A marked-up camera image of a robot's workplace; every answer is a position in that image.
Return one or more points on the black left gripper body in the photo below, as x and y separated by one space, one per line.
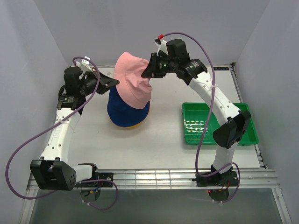
88 84

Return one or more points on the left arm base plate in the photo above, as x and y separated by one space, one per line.
106 181

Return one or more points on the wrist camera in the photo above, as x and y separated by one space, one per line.
161 44
84 64

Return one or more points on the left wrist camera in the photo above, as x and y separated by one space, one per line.
84 64

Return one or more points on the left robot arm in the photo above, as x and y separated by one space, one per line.
52 171

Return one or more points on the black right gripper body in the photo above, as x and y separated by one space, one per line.
163 66

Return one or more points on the blue beanie hat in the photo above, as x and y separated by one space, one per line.
122 114

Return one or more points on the pink hat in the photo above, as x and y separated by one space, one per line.
133 89

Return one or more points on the aluminium front rail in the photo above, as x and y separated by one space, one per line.
130 179

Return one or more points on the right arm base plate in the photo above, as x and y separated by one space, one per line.
217 180

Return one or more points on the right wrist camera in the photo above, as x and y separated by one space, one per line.
161 44

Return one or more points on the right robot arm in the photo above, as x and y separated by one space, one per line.
172 57

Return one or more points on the yellow bucket hat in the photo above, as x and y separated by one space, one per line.
130 127

